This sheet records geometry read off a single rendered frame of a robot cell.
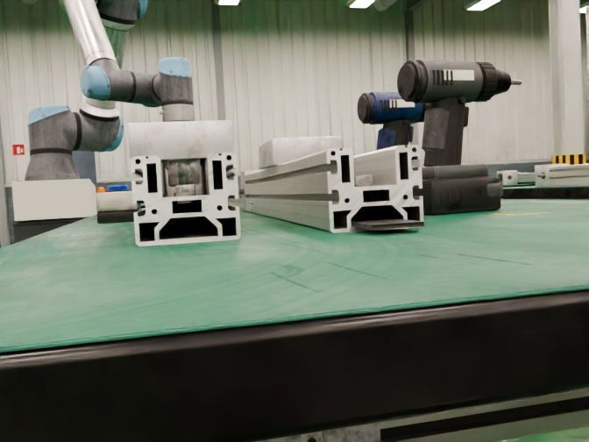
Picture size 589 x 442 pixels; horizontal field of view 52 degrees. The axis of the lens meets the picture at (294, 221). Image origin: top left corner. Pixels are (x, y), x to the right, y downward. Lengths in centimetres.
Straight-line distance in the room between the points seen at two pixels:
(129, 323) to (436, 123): 70
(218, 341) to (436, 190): 66
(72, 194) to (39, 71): 1091
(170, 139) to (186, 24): 1215
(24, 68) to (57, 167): 1089
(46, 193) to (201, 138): 117
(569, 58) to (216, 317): 918
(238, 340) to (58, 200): 159
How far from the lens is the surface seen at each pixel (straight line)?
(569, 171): 271
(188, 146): 66
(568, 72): 931
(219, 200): 59
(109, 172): 1232
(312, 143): 93
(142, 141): 66
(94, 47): 157
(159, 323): 23
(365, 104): 112
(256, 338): 22
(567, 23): 944
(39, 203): 180
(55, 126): 188
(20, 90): 1266
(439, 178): 86
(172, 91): 145
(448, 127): 89
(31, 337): 23
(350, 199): 61
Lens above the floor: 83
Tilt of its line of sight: 3 degrees down
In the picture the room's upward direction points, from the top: 3 degrees counter-clockwise
